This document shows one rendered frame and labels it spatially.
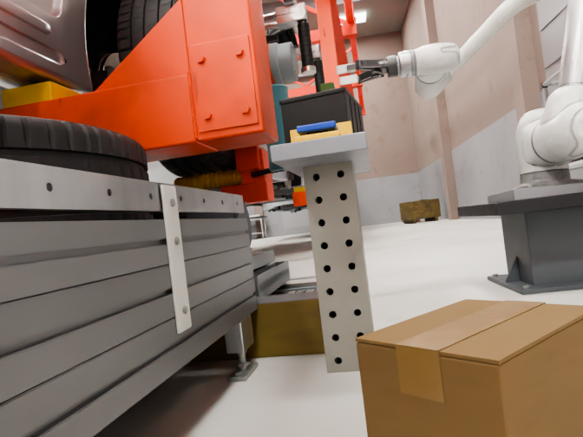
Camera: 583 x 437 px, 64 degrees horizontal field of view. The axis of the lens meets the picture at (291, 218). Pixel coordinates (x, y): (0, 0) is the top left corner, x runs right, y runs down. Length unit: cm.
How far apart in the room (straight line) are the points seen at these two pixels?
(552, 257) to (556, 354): 124
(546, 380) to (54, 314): 45
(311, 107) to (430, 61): 85
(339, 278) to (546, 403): 54
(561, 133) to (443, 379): 123
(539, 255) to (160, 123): 124
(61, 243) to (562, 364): 49
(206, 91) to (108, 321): 68
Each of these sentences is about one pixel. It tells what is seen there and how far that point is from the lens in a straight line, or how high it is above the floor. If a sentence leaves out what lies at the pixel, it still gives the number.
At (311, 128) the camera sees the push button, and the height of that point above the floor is 47.
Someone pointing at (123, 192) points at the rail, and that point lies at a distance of 62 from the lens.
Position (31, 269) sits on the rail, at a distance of 47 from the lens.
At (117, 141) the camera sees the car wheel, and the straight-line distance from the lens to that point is 85.
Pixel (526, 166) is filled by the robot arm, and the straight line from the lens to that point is 182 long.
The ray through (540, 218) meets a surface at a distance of 173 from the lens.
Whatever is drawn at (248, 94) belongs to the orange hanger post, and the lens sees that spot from 108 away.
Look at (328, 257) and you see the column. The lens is 95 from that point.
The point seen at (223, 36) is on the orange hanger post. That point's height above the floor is 75.
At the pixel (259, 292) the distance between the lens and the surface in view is 142.
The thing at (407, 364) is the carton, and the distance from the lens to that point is 48.
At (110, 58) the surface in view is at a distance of 185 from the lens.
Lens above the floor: 30
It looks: 1 degrees up
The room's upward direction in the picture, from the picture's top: 7 degrees counter-clockwise
